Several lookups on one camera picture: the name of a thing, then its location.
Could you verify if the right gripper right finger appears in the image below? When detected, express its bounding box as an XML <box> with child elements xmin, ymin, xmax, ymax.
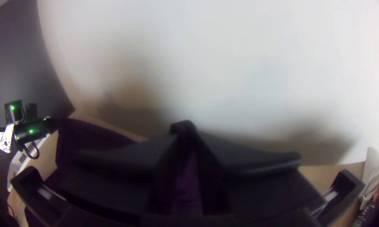
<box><xmin>189</xmin><ymin>128</ymin><xmax>326</xmax><ymax>227</ymax></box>

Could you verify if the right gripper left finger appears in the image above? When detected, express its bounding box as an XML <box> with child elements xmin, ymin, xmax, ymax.
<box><xmin>58</xmin><ymin>132</ymin><xmax>181</xmax><ymax>227</ymax></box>

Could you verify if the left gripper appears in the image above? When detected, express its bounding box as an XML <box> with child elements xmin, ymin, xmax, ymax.
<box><xmin>40</xmin><ymin>117</ymin><xmax>61</xmax><ymax>137</ymax></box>

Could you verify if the black t-shirt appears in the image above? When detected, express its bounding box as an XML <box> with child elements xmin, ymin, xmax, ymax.
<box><xmin>25</xmin><ymin>117</ymin><xmax>209</xmax><ymax>227</ymax></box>

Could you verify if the white laundry basket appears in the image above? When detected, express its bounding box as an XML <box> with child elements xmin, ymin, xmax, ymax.
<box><xmin>7</xmin><ymin>135</ymin><xmax>52</xmax><ymax>192</ymax></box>

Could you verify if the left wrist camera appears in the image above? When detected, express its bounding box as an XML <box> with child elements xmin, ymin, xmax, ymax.
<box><xmin>25</xmin><ymin>103</ymin><xmax>39</xmax><ymax>122</ymax></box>

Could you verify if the black cable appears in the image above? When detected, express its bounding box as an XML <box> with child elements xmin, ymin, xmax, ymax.
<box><xmin>16</xmin><ymin>140</ymin><xmax>41</xmax><ymax>161</ymax></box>

